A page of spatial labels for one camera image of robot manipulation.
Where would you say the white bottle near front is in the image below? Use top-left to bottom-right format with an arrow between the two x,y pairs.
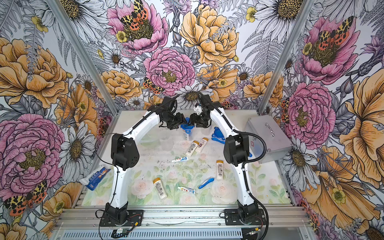
153,178 -> 168,200

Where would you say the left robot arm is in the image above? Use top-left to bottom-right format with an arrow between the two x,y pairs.
101,96 -> 186,226

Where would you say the blue white packet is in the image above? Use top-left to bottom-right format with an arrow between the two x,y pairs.
79,165 -> 111,191

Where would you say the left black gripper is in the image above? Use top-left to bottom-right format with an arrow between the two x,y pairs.
162,112 -> 187,130

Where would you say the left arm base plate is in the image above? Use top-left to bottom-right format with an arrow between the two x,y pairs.
100,210 -> 144,228

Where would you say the white bottle yellow cap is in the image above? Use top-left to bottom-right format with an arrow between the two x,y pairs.
216,160 -> 224,180
196,138 -> 209,153
186,141 -> 199,157

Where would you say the silver metal case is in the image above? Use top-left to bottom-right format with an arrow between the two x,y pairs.
244,115 -> 293,164

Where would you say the blue lid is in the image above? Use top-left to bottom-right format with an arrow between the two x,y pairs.
211,127 -> 226,140
181,117 -> 195,134

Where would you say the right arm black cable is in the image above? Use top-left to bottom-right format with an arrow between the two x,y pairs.
199,91 -> 270,240

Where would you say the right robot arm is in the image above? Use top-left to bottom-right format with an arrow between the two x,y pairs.
189,93 -> 259,224

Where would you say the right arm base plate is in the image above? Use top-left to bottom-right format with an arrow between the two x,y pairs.
224,209 -> 267,227

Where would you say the toothpaste tube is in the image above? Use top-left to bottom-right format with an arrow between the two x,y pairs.
172,157 -> 189,163
178,186 -> 196,194

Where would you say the clear plastic cup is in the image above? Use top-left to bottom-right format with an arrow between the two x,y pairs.
183,132 -> 193,141
160,131 -> 174,152

